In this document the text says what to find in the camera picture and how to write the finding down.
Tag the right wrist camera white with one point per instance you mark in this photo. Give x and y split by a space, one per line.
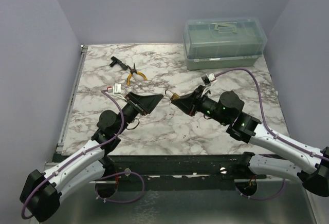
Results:
208 80

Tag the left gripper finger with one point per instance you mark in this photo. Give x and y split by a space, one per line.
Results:
148 100
149 106

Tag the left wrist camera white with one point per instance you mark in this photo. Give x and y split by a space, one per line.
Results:
115 89

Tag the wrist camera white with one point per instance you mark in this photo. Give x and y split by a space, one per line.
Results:
115 89
208 80

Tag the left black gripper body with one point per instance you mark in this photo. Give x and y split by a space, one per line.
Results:
133 103

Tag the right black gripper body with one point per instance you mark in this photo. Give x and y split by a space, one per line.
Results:
198 103

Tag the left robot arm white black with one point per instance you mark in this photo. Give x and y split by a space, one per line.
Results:
43 191

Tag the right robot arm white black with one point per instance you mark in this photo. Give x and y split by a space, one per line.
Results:
298 161

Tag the black T-shaped tool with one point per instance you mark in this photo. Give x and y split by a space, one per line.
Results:
116 61

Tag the clear lid grey toolbox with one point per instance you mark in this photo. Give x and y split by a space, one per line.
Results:
223 43

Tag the small brass padlock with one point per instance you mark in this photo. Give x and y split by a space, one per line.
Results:
171 95

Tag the aluminium side rail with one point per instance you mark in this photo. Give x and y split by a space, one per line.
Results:
61 140

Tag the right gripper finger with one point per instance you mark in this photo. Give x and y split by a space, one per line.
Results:
190 97
184 104

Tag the black front mounting rail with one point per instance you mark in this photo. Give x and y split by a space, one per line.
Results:
160 173

